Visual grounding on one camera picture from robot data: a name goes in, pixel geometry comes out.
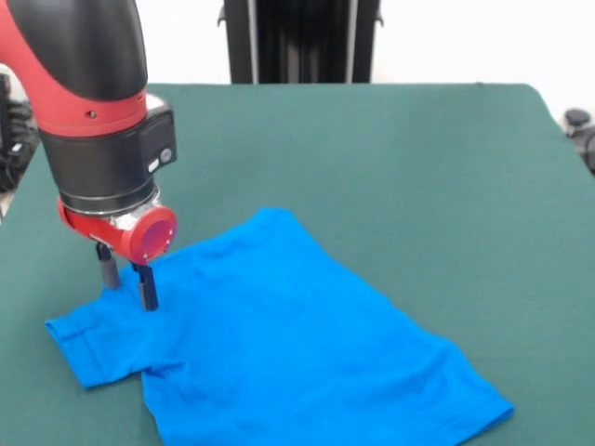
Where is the grey stand foot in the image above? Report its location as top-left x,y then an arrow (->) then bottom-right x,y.
562,108 -> 595,177

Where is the black cable pile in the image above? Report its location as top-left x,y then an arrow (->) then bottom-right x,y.
0,72 -> 43,194

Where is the blue shirt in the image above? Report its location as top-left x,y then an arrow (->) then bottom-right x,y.
45,207 -> 515,446

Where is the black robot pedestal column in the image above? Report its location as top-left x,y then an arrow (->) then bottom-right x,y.
217,0 -> 385,85

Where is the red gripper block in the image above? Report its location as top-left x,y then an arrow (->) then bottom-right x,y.
57,194 -> 179,312

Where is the dark green table cloth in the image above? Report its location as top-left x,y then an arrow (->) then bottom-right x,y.
0,82 -> 595,446

